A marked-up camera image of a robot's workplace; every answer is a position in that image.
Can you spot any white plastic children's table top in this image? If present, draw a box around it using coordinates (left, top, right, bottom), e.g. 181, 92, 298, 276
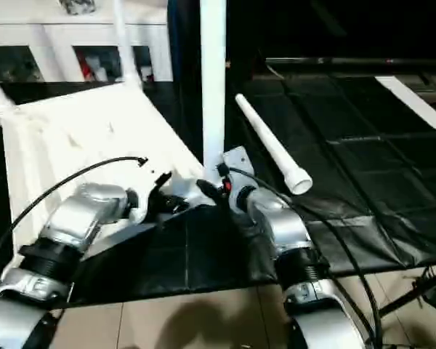
0, 80, 220, 257

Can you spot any black work mat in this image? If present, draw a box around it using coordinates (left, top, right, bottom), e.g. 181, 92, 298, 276
0, 73, 436, 306

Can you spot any red bottle in cabinet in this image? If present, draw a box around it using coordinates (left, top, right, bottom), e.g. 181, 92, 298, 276
80, 52, 97, 81

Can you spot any black metal bar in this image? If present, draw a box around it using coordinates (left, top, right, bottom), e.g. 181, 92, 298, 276
265, 57, 436, 69

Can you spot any white glass-door cabinet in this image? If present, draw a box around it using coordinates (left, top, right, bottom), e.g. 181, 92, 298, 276
0, 0, 172, 84

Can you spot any white flat board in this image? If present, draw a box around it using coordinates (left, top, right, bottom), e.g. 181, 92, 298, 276
374, 74, 436, 140

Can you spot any dark object on cabinet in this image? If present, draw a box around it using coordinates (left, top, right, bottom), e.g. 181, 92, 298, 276
60, 0, 97, 15

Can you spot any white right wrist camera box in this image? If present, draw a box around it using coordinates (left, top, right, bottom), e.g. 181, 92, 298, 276
220, 146, 253, 193

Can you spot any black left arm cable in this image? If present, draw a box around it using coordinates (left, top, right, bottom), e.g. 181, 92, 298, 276
0, 156, 149, 278

